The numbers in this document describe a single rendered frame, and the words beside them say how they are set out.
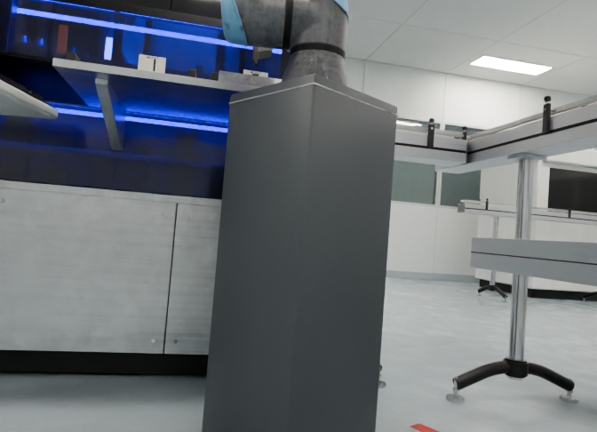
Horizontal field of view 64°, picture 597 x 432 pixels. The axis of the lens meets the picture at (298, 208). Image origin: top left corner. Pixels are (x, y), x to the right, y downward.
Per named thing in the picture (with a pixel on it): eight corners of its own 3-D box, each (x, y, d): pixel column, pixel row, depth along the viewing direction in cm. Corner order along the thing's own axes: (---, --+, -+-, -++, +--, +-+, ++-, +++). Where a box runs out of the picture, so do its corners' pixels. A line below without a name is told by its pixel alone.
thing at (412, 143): (300, 142, 177) (304, 100, 178) (291, 148, 192) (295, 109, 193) (468, 162, 191) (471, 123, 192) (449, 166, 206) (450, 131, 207)
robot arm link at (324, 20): (351, 45, 95) (355, -21, 96) (282, 38, 94) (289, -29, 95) (341, 66, 107) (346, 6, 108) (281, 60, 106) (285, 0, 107)
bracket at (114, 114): (112, 149, 154) (116, 109, 155) (122, 150, 155) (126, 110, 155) (90, 129, 121) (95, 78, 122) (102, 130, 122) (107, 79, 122)
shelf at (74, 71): (93, 111, 161) (93, 106, 161) (298, 136, 175) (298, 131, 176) (51, 65, 114) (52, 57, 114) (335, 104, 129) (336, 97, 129)
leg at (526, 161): (495, 373, 169) (507, 156, 172) (517, 374, 170) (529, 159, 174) (511, 381, 160) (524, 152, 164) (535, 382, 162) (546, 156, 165)
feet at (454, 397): (441, 396, 163) (443, 354, 164) (567, 396, 174) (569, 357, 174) (453, 404, 156) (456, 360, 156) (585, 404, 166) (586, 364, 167)
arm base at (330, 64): (365, 103, 100) (368, 57, 101) (314, 84, 90) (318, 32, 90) (313, 112, 111) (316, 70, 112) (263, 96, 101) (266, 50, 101)
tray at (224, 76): (214, 113, 158) (215, 102, 158) (291, 123, 163) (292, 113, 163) (218, 84, 125) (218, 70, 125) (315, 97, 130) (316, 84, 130)
